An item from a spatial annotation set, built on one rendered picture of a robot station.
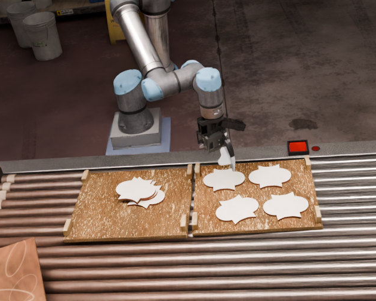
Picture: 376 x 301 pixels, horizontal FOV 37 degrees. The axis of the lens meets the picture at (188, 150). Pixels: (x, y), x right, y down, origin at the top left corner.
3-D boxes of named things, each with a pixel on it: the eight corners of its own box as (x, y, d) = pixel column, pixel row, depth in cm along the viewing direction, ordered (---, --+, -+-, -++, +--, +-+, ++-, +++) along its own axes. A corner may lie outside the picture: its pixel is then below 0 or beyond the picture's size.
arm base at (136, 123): (120, 116, 244) (115, 97, 238) (154, 113, 243) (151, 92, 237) (116, 136, 231) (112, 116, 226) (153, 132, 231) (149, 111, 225)
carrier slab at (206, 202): (196, 169, 209) (196, 166, 208) (308, 162, 204) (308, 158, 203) (192, 236, 181) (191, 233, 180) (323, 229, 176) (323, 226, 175)
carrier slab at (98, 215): (87, 176, 214) (86, 173, 213) (194, 171, 209) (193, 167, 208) (64, 242, 186) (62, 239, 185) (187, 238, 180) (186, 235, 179)
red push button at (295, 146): (289, 145, 215) (289, 142, 214) (305, 144, 214) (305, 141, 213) (290, 154, 210) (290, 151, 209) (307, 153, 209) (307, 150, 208)
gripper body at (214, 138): (197, 145, 191) (193, 114, 184) (218, 135, 194) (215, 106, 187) (209, 155, 186) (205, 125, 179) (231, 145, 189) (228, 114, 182)
